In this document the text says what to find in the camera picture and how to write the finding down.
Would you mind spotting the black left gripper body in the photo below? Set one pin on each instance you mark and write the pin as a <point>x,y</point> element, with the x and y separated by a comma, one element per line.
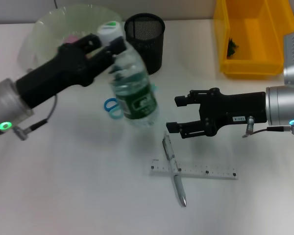
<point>54,76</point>

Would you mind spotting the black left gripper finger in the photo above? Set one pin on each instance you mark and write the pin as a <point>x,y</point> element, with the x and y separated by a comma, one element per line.
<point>90,42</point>
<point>112,52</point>

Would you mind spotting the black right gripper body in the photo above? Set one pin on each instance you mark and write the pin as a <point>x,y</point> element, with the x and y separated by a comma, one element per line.
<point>235,107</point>

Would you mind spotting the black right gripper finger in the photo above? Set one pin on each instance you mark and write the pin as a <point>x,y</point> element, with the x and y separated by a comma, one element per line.
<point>186,99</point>
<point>186,128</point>

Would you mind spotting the pink peach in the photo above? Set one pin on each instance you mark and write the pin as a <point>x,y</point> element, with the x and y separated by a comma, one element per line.
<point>71,38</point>

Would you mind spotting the clear bottle with green label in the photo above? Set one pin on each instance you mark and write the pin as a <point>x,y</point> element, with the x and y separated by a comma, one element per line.
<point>134,83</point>

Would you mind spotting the blue scissors with sheath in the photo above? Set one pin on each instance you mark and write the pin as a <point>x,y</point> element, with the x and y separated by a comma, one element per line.
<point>110,104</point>

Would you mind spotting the green plastic wrapper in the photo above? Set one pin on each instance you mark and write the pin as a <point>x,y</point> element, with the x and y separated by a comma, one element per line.
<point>232,47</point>

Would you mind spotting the silver ballpoint pen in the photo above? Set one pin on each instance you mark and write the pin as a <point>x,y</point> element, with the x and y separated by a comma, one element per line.
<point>174,166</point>

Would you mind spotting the translucent green fruit bowl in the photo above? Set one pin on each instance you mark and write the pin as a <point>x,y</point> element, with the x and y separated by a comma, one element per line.
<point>51,29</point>

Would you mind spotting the black mesh pen holder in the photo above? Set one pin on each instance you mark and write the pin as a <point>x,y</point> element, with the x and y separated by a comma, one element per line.
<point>149,29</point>

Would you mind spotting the transparent plastic ruler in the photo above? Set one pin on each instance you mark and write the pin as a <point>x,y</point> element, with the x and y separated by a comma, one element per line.
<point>210,169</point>

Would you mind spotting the yellow plastic bin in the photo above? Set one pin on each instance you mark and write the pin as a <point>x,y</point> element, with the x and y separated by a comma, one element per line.
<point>257,24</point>

